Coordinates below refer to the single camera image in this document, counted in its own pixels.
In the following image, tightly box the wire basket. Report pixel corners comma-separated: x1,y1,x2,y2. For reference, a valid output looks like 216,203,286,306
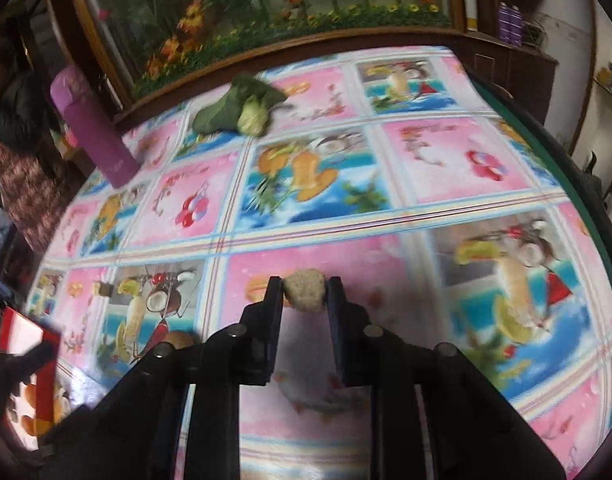
523,20,549,52

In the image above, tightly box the fruit printed tablecloth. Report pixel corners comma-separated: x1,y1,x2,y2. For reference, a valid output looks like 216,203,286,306
23,45,612,480

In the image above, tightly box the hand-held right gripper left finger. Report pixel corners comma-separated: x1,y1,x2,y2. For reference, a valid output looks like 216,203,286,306
40,276,285,480

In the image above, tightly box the purple plastic bottle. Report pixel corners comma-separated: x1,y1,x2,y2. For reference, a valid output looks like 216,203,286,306
498,2,513,45
510,4,525,47

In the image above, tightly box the green leafy vegetable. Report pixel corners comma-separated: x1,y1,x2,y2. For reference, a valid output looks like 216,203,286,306
192,72,289,137

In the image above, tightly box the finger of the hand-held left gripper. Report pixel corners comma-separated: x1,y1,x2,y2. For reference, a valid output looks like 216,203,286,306
0,342,57,396

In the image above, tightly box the purple thermos bottle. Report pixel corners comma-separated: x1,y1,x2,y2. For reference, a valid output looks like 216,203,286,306
50,66,139,187

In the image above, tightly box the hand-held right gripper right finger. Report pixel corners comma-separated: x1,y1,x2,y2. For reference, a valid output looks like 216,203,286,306
326,276,567,480

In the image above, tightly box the brown round longan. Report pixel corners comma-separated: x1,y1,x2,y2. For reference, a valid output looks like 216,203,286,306
163,331,195,350

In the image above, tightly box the artificial flower display case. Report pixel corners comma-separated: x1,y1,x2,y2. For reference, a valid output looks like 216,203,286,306
68,0,467,103

